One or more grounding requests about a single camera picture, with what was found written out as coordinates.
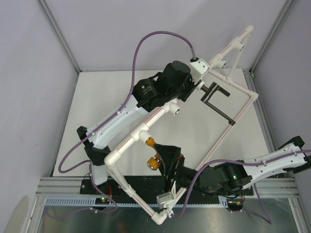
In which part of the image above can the aluminium frame rail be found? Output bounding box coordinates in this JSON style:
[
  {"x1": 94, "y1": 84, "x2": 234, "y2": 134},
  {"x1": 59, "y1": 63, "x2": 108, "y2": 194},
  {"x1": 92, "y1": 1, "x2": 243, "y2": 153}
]
[{"x1": 35, "y1": 177, "x2": 300, "y2": 198}]

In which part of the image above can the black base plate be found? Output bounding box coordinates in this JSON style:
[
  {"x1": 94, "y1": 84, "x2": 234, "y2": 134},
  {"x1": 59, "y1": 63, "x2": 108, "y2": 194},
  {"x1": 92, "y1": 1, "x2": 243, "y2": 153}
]
[{"x1": 80, "y1": 174, "x2": 255, "y2": 207}]

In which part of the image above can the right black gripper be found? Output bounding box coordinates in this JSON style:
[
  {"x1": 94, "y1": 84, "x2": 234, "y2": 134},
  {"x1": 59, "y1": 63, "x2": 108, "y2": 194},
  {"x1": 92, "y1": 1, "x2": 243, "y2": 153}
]
[{"x1": 153, "y1": 144, "x2": 214, "y2": 197}]

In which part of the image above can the gold faucet with chrome knob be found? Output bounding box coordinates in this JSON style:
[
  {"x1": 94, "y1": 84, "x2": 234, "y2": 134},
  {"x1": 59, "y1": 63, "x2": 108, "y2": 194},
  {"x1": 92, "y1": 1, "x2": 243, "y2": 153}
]
[{"x1": 146, "y1": 137, "x2": 162, "y2": 171}]

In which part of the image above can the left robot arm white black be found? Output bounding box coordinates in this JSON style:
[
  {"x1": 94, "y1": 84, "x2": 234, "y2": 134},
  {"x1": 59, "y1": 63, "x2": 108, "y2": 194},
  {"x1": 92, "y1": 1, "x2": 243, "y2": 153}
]
[{"x1": 77, "y1": 60, "x2": 209, "y2": 194}]

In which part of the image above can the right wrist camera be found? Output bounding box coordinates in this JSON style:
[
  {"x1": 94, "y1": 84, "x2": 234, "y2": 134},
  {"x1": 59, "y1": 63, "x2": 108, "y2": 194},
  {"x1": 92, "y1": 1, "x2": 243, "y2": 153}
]
[{"x1": 156, "y1": 186, "x2": 177, "y2": 209}]

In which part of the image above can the white slotted cable duct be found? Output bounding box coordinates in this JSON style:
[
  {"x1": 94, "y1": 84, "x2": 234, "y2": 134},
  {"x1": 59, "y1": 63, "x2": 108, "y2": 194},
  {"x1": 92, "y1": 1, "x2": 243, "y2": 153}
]
[{"x1": 45, "y1": 197, "x2": 242, "y2": 208}]

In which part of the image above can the white PVC pipe frame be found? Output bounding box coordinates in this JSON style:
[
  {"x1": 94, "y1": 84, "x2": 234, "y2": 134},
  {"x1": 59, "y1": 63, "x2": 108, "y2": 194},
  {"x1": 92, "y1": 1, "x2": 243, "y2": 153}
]
[{"x1": 105, "y1": 25, "x2": 259, "y2": 225}]

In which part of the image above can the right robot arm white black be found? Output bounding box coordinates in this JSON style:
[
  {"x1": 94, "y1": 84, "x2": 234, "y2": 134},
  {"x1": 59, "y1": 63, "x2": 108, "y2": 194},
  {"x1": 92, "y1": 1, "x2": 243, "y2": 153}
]
[{"x1": 154, "y1": 136, "x2": 311, "y2": 196}]

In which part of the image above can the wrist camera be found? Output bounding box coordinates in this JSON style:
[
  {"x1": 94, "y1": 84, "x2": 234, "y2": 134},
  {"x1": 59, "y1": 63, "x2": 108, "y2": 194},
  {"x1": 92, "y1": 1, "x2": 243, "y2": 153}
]
[
  {"x1": 156, "y1": 186, "x2": 177, "y2": 209},
  {"x1": 189, "y1": 59, "x2": 210, "y2": 83}
]

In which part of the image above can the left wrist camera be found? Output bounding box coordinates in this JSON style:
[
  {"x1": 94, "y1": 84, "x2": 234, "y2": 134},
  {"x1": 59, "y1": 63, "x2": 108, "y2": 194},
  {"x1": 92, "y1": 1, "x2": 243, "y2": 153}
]
[{"x1": 189, "y1": 59, "x2": 210, "y2": 83}]

